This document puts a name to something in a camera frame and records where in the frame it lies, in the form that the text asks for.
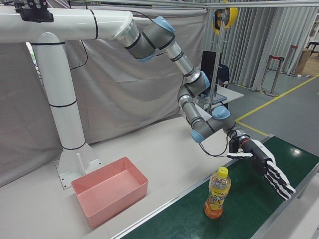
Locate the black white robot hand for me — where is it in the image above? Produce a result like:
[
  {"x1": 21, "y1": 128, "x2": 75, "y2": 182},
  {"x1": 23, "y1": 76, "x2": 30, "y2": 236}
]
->
[{"x1": 226, "y1": 140, "x2": 297, "y2": 201}]

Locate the pink plastic basket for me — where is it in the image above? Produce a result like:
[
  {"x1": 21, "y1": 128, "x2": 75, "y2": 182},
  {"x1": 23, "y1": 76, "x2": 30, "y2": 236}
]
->
[{"x1": 71, "y1": 156, "x2": 150, "y2": 228}]

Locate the orange juice bottle yellow cap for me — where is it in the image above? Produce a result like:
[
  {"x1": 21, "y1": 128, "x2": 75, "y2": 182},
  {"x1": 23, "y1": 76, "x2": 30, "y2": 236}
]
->
[{"x1": 203, "y1": 166, "x2": 232, "y2": 220}]

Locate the white background desk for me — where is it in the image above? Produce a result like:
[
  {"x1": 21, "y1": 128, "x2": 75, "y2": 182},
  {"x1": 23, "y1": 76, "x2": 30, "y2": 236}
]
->
[{"x1": 195, "y1": 86, "x2": 244, "y2": 119}]

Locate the brown cardboard box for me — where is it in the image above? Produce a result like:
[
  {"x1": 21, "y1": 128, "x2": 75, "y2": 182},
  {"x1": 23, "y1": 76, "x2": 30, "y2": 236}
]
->
[{"x1": 295, "y1": 48, "x2": 313, "y2": 77}]

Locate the black background monitor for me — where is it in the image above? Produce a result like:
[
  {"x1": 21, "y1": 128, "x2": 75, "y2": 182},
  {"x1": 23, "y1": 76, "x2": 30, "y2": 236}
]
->
[{"x1": 201, "y1": 50, "x2": 222, "y2": 95}]

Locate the grey pleated curtain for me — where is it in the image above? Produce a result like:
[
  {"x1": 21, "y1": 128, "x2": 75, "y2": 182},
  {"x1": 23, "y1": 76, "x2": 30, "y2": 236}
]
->
[{"x1": 220, "y1": 6, "x2": 315, "y2": 93}]

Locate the grey fabric backdrop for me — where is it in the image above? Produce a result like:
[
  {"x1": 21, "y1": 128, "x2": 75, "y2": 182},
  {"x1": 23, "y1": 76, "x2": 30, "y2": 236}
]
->
[{"x1": 0, "y1": 3, "x2": 209, "y2": 188}]

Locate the white robot torso column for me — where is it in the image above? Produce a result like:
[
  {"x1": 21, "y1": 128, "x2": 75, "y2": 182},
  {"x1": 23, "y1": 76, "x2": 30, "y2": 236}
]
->
[{"x1": 0, "y1": 7, "x2": 134, "y2": 191}]

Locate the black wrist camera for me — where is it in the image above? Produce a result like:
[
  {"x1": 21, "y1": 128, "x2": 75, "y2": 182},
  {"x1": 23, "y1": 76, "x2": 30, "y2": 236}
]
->
[{"x1": 228, "y1": 137, "x2": 241, "y2": 153}]

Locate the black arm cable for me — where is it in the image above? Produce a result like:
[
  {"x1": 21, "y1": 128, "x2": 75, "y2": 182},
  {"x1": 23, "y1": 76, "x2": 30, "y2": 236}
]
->
[{"x1": 198, "y1": 135, "x2": 231, "y2": 158}]

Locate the green conveyor belt aluminium frame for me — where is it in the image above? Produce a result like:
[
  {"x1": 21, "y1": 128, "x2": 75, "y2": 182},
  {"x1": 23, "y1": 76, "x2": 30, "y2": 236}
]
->
[{"x1": 109, "y1": 134, "x2": 319, "y2": 239}]

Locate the metal stanchion post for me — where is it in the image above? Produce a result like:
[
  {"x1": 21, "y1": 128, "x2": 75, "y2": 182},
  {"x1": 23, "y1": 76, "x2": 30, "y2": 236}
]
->
[
  {"x1": 288, "y1": 44, "x2": 299, "y2": 76},
  {"x1": 260, "y1": 54, "x2": 285, "y2": 97}
]

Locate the yellow cable reel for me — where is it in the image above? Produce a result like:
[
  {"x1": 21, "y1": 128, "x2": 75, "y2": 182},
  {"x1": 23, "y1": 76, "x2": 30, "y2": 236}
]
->
[{"x1": 212, "y1": 6, "x2": 239, "y2": 35}]

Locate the aluminium frame structure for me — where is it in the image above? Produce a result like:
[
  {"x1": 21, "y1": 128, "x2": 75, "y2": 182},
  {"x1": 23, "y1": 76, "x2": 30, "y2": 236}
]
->
[{"x1": 67, "y1": 0, "x2": 319, "y2": 112}]

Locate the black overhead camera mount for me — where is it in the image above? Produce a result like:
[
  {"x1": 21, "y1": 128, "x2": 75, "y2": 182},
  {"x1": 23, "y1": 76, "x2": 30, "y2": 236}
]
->
[{"x1": 13, "y1": 0, "x2": 54, "y2": 23}]

